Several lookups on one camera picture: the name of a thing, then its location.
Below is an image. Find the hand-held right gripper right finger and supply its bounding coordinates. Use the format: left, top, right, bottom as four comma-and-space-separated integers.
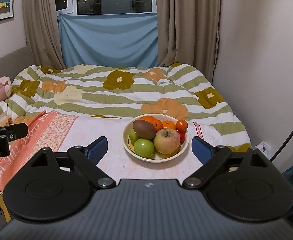
182, 136, 270, 189

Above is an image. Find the red-yellow apple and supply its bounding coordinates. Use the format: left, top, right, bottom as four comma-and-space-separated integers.
153, 128, 181, 155

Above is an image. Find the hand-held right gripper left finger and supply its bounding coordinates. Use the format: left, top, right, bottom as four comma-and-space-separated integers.
31, 136, 117, 189

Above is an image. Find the green striped floral quilt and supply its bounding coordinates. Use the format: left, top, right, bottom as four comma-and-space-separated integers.
0, 62, 252, 153

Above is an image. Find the snack packet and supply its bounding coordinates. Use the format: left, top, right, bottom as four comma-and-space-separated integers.
0, 115, 13, 129

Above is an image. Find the large orange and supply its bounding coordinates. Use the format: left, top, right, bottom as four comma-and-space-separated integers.
139, 115, 163, 132

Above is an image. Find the beige curtain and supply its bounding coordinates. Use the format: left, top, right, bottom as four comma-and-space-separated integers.
155, 0, 222, 86
22, 0, 65, 70

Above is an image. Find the small orange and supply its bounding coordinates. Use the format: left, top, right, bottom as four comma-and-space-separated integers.
161, 120, 177, 131
175, 119, 188, 132

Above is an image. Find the white plastic bag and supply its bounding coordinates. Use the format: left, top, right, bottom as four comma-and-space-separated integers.
256, 141, 272, 159

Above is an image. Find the beige headboard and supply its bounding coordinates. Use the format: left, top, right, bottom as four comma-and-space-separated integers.
0, 46, 35, 91

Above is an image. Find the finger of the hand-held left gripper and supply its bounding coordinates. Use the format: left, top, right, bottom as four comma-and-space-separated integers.
0, 123, 28, 141

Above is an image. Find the cream cartoon print bowl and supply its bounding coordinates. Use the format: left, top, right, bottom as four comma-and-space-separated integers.
123, 114, 189, 163

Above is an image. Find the black cable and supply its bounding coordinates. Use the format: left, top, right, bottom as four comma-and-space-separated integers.
270, 106, 293, 162

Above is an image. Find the brown kiwi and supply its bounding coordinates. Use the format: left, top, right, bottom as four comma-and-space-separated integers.
132, 119, 156, 140

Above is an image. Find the green apple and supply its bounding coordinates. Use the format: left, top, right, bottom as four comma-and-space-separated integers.
134, 138, 154, 158
129, 128, 141, 144

